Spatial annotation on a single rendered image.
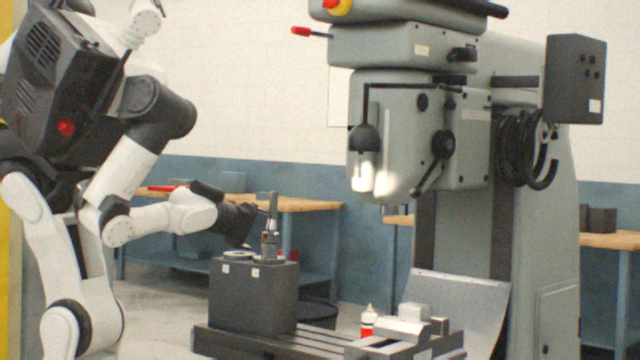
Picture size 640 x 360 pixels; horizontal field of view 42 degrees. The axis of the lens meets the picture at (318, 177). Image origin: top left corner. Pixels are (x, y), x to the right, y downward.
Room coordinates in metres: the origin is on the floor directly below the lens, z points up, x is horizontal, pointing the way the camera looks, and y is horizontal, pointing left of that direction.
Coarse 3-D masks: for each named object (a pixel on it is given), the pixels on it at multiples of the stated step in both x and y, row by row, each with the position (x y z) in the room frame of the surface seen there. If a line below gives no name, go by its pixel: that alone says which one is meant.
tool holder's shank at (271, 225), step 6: (270, 192) 2.26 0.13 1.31; (276, 192) 2.26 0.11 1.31; (270, 198) 2.26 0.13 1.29; (276, 198) 2.26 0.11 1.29; (270, 204) 2.26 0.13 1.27; (276, 204) 2.26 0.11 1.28; (270, 210) 2.26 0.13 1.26; (276, 210) 2.26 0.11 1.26; (270, 216) 2.25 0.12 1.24; (276, 216) 2.26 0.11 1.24; (270, 222) 2.25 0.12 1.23; (276, 222) 2.26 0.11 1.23; (270, 228) 2.25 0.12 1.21; (276, 228) 2.26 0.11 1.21
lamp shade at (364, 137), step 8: (360, 128) 1.85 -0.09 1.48; (368, 128) 1.85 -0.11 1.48; (352, 136) 1.85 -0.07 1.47; (360, 136) 1.84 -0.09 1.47; (368, 136) 1.84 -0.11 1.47; (376, 136) 1.85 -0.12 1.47; (352, 144) 1.85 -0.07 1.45; (360, 144) 1.84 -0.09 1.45; (368, 144) 1.84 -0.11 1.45; (376, 144) 1.85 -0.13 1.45; (376, 152) 1.85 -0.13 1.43
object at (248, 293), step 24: (216, 264) 2.28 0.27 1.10; (240, 264) 2.24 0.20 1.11; (264, 264) 2.22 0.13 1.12; (288, 264) 2.24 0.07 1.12; (216, 288) 2.28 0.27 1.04; (240, 288) 2.24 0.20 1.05; (264, 288) 2.20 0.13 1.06; (288, 288) 2.24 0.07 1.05; (216, 312) 2.28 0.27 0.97; (240, 312) 2.24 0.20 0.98; (264, 312) 2.19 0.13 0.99; (288, 312) 2.24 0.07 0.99
